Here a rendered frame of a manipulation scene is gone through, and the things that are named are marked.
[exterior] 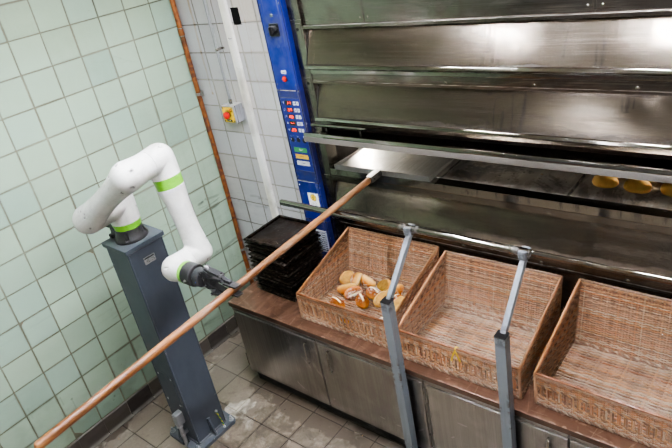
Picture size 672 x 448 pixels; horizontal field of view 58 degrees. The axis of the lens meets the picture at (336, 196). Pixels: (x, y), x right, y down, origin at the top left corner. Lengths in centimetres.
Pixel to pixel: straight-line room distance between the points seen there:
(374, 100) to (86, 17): 146
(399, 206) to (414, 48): 80
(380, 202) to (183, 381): 132
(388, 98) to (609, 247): 110
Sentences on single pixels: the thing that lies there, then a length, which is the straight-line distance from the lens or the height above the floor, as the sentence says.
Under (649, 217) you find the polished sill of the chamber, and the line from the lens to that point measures 246.
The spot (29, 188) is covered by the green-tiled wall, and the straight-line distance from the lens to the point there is 316.
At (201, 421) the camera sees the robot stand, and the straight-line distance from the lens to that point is 338.
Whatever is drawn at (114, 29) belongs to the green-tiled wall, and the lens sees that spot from 333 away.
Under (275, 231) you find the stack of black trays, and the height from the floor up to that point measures 90.
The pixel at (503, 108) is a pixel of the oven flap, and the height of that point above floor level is 155.
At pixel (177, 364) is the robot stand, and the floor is 53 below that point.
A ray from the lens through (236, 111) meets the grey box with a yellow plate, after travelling 335.
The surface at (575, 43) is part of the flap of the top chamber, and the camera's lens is 229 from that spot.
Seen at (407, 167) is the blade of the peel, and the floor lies 119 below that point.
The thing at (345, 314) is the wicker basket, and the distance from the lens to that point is 281.
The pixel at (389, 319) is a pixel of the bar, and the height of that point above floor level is 88.
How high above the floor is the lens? 236
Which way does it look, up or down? 25 degrees down
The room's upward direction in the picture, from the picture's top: 11 degrees counter-clockwise
